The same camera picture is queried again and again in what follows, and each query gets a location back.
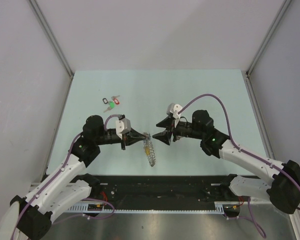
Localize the metal disc with keyrings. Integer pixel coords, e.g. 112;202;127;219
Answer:
143;132;156;167

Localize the right aluminium frame post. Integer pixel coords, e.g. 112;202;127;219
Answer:
245;0;294;77

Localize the key with red tag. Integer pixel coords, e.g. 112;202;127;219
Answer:
111;95;120;105

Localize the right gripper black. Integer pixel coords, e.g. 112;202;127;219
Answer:
152;115;204;146

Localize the key with light-green tag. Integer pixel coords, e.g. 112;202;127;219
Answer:
103;101;116;113

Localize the white slotted cable duct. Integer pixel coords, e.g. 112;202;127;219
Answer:
65;202;240;215

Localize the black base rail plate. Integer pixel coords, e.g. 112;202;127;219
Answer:
89;175;248;210

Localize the key with black tag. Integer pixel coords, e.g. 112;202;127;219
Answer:
102;98;109;104

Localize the left aluminium frame post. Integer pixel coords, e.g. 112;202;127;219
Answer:
27;0;74;80

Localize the front aluminium crossbar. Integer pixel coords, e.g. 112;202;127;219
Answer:
250;196;271;204

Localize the right aluminium side rail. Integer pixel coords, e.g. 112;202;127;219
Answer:
241;71;278;160

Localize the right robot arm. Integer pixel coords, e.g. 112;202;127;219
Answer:
152;110;300;215

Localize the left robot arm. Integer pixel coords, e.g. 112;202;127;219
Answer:
10;114;147;240

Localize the key with yellow tag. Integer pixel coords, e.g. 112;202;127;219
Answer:
144;147;151;155

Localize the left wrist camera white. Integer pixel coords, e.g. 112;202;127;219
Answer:
115;115;132;140

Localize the aluminium frame post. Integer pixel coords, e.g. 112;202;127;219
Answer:
245;0;294;77
27;0;74;80

